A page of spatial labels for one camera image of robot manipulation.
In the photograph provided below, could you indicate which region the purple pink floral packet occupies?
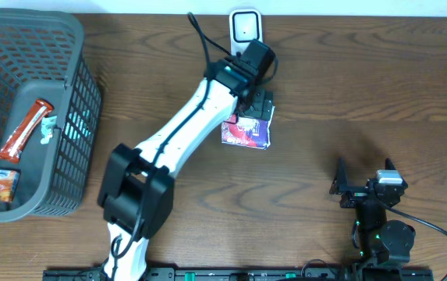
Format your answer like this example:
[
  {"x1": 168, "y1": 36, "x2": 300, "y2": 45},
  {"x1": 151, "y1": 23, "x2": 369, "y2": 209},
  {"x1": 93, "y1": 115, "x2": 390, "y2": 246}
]
[{"x1": 221, "y1": 114, "x2": 271, "y2": 150}]

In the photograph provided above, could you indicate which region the mint green tissue pack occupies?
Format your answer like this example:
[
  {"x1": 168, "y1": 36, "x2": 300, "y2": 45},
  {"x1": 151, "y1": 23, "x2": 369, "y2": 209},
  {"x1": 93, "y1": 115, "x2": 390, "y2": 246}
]
[{"x1": 41, "y1": 116, "x2": 57, "y2": 145}]

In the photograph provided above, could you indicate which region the orange chocolate bar wrapper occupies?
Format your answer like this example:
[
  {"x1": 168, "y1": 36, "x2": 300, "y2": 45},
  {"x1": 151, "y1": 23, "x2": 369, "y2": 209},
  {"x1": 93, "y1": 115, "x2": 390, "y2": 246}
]
[{"x1": 0, "y1": 99, "x2": 54, "y2": 163}]

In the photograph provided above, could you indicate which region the orange Kleenex tissue pack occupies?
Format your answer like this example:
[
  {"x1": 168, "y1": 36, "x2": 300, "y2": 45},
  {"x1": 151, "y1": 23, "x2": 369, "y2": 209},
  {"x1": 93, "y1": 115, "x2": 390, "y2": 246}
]
[{"x1": 0, "y1": 169, "x2": 20, "y2": 203}]

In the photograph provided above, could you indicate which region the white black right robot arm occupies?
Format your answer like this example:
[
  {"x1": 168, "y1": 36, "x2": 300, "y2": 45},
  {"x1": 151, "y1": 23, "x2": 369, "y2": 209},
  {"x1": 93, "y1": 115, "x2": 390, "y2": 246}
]
[{"x1": 329, "y1": 158, "x2": 416, "y2": 281}]

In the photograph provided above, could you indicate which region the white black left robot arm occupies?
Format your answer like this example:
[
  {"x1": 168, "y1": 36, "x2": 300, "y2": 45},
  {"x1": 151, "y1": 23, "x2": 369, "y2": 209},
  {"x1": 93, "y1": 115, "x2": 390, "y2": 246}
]
[{"x1": 98, "y1": 39, "x2": 278, "y2": 280}]

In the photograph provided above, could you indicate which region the white barcode scanner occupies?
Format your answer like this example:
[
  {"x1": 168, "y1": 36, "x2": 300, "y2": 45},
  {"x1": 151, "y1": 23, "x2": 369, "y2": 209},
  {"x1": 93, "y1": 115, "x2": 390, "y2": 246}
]
[{"x1": 229, "y1": 9, "x2": 264, "y2": 55}]

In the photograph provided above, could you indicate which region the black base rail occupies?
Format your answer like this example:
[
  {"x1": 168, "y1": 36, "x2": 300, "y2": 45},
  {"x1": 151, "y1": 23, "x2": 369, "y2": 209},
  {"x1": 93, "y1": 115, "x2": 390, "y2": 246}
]
[{"x1": 42, "y1": 266, "x2": 435, "y2": 281}]

